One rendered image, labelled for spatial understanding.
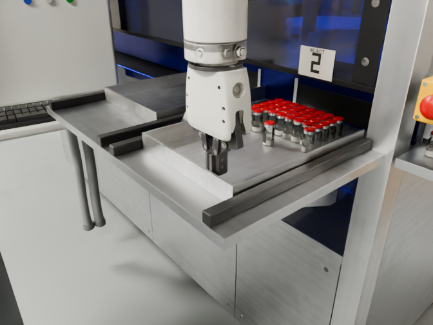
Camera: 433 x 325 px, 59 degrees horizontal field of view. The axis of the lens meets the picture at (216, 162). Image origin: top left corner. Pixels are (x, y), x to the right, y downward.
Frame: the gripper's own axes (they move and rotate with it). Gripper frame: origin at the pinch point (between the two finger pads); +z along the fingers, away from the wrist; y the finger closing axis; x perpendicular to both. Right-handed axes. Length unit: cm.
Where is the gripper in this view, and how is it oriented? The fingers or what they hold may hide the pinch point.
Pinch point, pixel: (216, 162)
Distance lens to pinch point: 59.1
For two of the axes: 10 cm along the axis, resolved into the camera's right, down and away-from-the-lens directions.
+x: -7.7, 2.9, -5.7
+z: 0.1, 8.9, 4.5
